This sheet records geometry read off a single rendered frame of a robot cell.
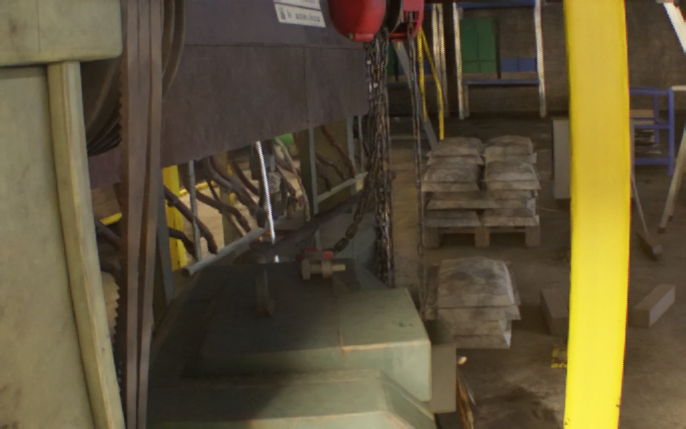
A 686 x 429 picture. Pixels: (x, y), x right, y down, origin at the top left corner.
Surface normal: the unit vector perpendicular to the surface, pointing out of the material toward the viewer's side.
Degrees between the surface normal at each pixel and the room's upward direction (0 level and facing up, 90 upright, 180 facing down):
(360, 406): 0
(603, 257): 90
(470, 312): 63
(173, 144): 90
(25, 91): 90
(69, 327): 90
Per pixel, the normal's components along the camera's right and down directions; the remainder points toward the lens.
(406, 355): 0.03, 0.18
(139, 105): 0.95, 0.15
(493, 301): -0.05, -0.31
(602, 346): -0.31, 0.19
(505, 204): -0.27, -0.25
